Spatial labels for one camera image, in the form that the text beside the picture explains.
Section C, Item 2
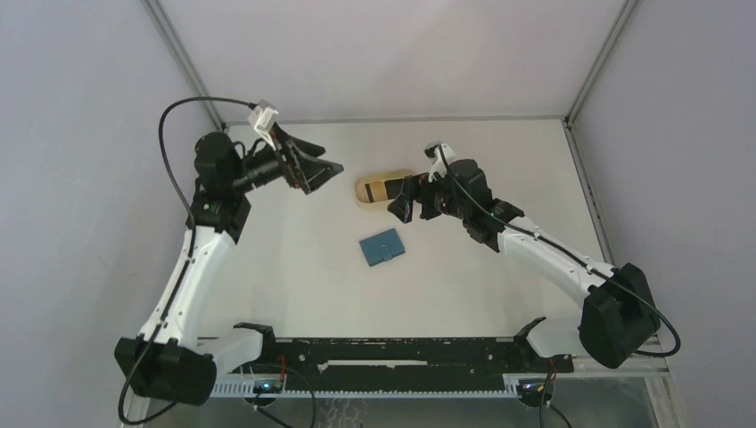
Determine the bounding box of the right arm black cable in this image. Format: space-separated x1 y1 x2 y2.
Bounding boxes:
433 144 682 359

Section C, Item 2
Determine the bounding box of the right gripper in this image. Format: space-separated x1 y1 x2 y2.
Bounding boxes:
388 166 470 223

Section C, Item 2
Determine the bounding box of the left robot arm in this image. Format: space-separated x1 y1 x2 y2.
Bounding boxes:
114 126 344 406

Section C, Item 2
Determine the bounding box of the white slotted cable duct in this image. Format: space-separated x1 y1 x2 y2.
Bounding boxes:
210 376 544 399

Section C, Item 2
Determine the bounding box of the beige oval tray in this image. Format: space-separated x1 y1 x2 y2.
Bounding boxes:
354 169 415 210

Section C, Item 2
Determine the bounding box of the black card in tray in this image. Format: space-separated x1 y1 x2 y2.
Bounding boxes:
364 178 403 203

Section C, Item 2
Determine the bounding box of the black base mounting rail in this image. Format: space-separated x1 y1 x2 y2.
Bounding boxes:
233 327 574 391

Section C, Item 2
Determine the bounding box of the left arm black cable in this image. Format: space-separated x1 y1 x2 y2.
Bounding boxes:
117 95 259 426

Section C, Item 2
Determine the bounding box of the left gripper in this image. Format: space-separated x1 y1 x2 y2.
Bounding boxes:
230 123 342 194

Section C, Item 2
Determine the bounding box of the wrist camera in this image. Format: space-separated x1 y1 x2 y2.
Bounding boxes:
423 142 456 182
247 100 279 139

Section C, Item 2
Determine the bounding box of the blue leather card holder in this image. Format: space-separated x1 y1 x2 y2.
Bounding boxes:
359 228 406 267

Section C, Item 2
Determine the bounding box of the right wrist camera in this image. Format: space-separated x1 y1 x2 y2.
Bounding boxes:
423 142 456 182

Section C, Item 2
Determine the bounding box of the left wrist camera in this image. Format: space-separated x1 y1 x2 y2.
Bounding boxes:
247 100 279 139

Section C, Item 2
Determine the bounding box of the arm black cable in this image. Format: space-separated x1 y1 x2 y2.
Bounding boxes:
433 144 682 359
117 95 259 426

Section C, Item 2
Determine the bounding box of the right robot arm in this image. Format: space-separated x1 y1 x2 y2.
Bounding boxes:
388 160 662 371

